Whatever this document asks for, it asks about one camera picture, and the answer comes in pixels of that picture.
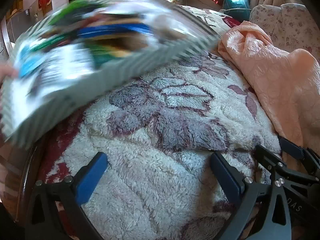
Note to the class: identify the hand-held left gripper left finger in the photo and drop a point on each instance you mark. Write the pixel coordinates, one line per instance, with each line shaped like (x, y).
(91, 177)

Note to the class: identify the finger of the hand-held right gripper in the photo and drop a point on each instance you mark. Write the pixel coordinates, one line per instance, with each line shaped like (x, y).
(270, 163)
(290, 146)

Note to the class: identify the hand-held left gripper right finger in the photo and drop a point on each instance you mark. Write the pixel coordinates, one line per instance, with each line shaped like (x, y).
(225, 177)

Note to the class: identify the striped cardboard box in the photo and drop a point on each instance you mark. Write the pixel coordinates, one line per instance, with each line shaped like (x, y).
(62, 92)

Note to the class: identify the floral fleece blanket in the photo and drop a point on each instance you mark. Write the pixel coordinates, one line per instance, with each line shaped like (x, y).
(150, 180)

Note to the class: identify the peach quilted blanket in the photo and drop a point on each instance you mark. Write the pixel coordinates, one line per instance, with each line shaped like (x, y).
(275, 80)

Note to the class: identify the floral sofa cushion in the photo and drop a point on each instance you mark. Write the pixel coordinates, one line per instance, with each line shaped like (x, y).
(287, 22)

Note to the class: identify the blue striped snack packet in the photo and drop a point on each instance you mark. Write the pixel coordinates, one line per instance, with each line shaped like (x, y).
(112, 29)

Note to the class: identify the teal bag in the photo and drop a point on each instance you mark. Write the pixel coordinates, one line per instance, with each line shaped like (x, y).
(235, 1)

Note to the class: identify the green snack packet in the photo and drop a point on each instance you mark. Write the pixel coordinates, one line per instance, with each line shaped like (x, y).
(72, 10)

